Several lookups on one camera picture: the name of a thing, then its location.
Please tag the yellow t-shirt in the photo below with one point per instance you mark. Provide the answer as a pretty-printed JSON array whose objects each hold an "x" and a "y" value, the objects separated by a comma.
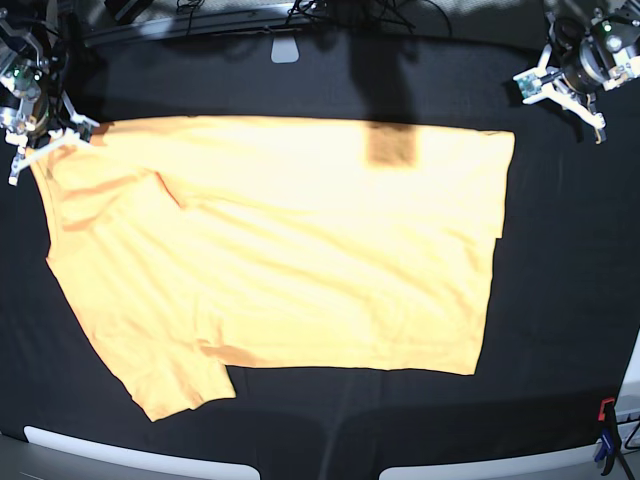
[{"x": 187, "y": 245}]

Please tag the black table cloth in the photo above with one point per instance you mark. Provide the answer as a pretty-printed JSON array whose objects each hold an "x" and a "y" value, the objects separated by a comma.
[{"x": 563, "y": 314}]

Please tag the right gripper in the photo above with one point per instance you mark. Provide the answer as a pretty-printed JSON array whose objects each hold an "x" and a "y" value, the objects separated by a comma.
[{"x": 30, "y": 108}]

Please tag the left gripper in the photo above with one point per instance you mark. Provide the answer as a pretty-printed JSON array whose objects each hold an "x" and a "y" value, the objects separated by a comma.
[{"x": 604, "y": 56}]

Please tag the white front bar right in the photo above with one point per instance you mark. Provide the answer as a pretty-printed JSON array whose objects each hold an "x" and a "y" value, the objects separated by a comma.
[{"x": 573, "y": 462}]

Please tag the grey monitor stand foot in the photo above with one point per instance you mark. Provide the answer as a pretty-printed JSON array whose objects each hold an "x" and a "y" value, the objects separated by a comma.
[{"x": 284, "y": 50}]

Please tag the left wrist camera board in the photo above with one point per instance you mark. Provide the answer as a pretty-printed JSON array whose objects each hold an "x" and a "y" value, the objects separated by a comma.
[{"x": 529, "y": 85}]

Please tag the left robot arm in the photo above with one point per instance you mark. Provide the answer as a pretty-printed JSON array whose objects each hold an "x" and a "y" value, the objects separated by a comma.
[{"x": 628, "y": 10}]

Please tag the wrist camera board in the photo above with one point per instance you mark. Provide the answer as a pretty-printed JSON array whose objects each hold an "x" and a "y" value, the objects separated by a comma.
[
  {"x": 529, "y": 85},
  {"x": 85, "y": 132}
]

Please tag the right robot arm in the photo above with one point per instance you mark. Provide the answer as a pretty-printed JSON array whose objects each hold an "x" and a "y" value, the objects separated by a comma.
[{"x": 26, "y": 33}]

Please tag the black box device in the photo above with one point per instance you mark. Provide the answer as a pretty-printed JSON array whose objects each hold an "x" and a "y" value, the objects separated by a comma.
[{"x": 126, "y": 11}]

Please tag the white bar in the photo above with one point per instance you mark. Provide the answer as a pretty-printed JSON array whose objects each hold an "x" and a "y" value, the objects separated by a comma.
[
  {"x": 573, "y": 462},
  {"x": 136, "y": 459}
]

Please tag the white front bar left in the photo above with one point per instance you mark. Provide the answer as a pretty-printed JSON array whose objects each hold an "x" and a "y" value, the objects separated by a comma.
[{"x": 136, "y": 459}]

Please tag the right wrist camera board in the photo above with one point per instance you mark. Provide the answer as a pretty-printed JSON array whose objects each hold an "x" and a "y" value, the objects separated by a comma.
[{"x": 85, "y": 132}]

